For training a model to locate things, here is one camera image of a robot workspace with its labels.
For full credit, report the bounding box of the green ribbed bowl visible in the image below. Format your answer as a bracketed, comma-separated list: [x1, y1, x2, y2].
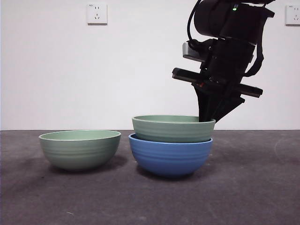
[132, 114, 216, 143]
[38, 130, 122, 172]

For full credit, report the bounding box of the blue ribbed bowl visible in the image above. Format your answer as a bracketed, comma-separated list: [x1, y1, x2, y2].
[128, 133, 214, 178]

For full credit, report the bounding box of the black flat cable strap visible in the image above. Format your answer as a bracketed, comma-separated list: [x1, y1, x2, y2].
[242, 41, 265, 78]

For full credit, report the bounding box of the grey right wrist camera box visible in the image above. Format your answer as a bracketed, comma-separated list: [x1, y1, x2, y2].
[181, 41, 208, 63]

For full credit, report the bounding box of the black round cable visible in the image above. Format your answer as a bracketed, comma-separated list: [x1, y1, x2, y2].
[187, 0, 205, 49]

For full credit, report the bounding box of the white wall socket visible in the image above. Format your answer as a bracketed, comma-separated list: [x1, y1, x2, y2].
[87, 3, 108, 26]
[285, 4, 300, 26]

